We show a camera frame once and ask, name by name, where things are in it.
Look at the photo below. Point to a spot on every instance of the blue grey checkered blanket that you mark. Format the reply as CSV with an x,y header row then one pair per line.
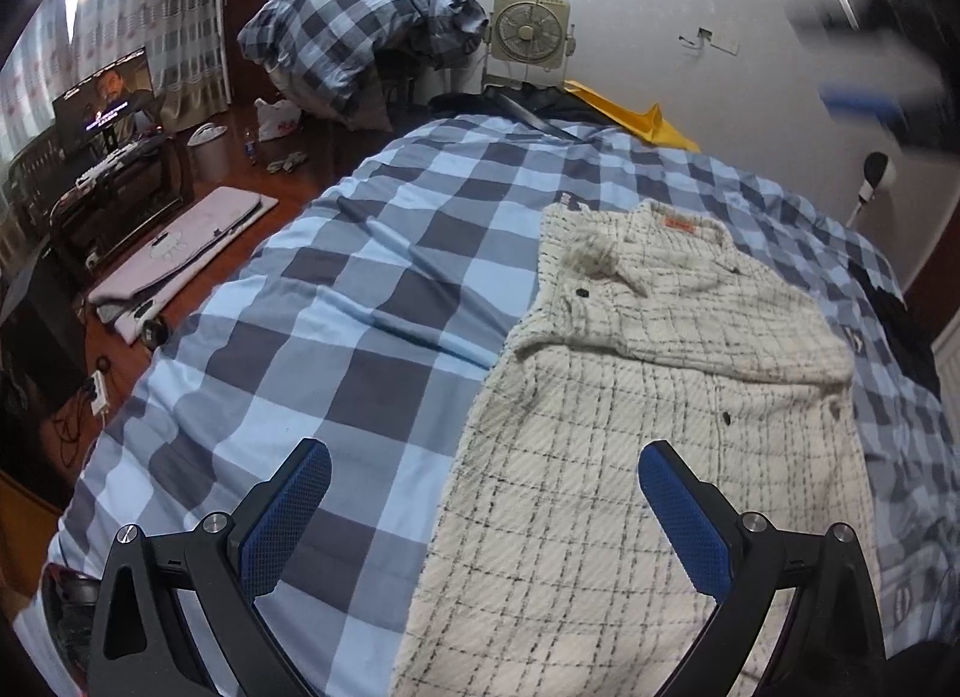
x,y
315,292

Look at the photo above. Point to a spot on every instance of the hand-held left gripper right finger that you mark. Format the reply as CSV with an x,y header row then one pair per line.
x,y
686,517

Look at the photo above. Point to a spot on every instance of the dark clothes heap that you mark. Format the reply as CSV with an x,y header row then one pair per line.
x,y
517,108

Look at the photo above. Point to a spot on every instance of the grey waste bin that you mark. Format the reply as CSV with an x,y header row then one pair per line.
x,y
206,153

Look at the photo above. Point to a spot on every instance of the beige box fan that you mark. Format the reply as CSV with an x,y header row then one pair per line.
x,y
529,30

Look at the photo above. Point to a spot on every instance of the white keyboard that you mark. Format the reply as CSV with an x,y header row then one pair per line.
x,y
112,161

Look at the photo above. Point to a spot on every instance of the crumpled checkered duvet pile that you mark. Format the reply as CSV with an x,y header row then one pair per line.
x,y
337,15

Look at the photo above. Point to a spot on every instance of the white wall bracket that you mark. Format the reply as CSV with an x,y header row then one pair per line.
x,y
709,41

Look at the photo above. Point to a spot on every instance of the yellow cloth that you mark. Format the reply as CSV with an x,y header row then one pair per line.
x,y
637,120

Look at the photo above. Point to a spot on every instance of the black garment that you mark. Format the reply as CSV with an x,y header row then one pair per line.
x,y
904,337

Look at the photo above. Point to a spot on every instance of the cream plaid fleece jacket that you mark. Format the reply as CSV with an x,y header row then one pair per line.
x,y
570,442

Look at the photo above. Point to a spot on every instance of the pink floor mat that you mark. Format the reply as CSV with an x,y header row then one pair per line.
x,y
187,239

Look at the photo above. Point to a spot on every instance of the dark wooden television stand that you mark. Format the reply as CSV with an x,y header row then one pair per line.
x,y
127,209

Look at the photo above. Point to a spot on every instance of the white power strip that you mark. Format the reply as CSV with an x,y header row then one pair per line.
x,y
96,389

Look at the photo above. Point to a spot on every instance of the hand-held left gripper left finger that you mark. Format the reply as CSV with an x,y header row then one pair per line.
x,y
289,517

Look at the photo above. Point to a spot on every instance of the white plastic bag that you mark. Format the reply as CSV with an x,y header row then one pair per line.
x,y
277,118

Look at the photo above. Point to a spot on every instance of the television screen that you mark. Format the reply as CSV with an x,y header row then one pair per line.
x,y
105,97

